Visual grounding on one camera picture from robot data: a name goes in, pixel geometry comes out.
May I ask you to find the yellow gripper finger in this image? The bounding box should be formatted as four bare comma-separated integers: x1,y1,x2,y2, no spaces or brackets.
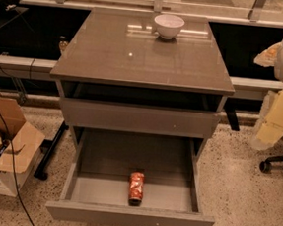
254,42,281,67
249,90,283,150

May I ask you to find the red coke can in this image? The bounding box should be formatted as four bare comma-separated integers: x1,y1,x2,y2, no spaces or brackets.
128,172,145,206

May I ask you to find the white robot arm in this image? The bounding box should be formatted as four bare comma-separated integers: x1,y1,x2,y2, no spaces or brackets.
249,39,283,150

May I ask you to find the grey drawer cabinet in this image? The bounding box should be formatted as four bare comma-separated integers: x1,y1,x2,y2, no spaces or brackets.
51,8,235,156

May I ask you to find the open grey middle drawer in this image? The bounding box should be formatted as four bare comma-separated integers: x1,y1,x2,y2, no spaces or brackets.
46,129,214,226

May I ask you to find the closed grey top drawer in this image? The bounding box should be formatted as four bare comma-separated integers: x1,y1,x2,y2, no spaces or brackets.
59,97,220,138

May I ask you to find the white ceramic bowl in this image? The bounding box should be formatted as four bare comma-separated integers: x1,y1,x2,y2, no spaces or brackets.
154,14,185,39

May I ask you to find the small bottle behind cabinet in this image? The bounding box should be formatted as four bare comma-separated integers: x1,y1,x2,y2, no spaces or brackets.
58,36,69,52

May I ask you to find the open cardboard box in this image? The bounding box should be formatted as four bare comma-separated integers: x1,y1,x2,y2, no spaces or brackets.
0,97,45,197

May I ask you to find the black cable on floor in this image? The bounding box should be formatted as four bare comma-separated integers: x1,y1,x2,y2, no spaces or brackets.
0,89,50,226

